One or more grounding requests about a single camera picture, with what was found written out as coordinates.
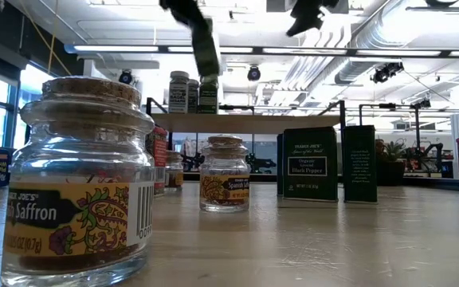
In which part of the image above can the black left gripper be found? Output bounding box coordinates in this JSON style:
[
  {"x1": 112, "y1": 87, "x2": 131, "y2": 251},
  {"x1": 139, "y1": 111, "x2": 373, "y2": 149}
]
[{"x1": 159, "y1": 0, "x2": 221, "y2": 77}]

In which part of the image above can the white-lid bagel seasoning jar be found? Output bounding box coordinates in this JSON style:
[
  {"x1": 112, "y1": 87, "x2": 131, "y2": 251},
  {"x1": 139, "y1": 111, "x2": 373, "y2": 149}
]
[
  {"x1": 188, "y1": 78, "x2": 201, "y2": 116},
  {"x1": 167, "y1": 70, "x2": 191, "y2": 116}
]

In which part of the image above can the green-lid oregano spice jar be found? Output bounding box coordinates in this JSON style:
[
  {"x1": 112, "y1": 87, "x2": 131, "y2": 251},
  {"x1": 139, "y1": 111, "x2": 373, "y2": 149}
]
[{"x1": 198, "y1": 74, "x2": 220, "y2": 116}]

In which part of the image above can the cork-top saffron glass jar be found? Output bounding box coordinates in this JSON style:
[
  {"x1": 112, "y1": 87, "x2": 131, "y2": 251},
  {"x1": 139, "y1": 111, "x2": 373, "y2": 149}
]
[
  {"x1": 0, "y1": 75, "x2": 157, "y2": 287},
  {"x1": 164, "y1": 150, "x2": 185, "y2": 193},
  {"x1": 198, "y1": 134, "x2": 251, "y2": 213}
]

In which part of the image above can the long ceiling light bar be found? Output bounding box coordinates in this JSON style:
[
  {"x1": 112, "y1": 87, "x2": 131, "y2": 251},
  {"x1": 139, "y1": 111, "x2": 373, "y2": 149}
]
[{"x1": 64, "y1": 42, "x2": 459, "y2": 57}]

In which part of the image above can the black background object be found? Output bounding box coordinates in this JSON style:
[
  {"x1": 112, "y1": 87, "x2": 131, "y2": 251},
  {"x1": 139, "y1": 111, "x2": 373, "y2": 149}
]
[
  {"x1": 181, "y1": 151, "x2": 206, "y2": 172},
  {"x1": 248, "y1": 153, "x2": 277, "y2": 175}
]

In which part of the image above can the black ceiling fixture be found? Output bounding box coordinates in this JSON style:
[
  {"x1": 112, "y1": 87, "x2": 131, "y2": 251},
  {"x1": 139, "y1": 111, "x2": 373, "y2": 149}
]
[{"x1": 405, "y1": 0, "x2": 459, "y2": 21}]

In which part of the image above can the succulent in black pot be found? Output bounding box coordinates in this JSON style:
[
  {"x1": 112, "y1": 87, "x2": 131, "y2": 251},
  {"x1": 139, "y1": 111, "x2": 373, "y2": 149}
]
[{"x1": 376, "y1": 139, "x2": 408, "y2": 187}]

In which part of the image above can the red and black background robot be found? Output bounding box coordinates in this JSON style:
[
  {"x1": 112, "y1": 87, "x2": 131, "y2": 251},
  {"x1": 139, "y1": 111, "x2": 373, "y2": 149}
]
[{"x1": 406, "y1": 143, "x2": 445, "y2": 177}]

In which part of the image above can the wooden shelf black frame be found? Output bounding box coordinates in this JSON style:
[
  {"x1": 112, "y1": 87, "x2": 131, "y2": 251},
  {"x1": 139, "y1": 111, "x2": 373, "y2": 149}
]
[{"x1": 145, "y1": 97, "x2": 349, "y2": 189}]

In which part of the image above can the yellow hanging cable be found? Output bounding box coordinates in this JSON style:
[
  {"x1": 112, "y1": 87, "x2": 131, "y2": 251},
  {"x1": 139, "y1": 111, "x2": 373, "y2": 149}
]
[{"x1": 18, "y1": 0, "x2": 73, "y2": 77}]

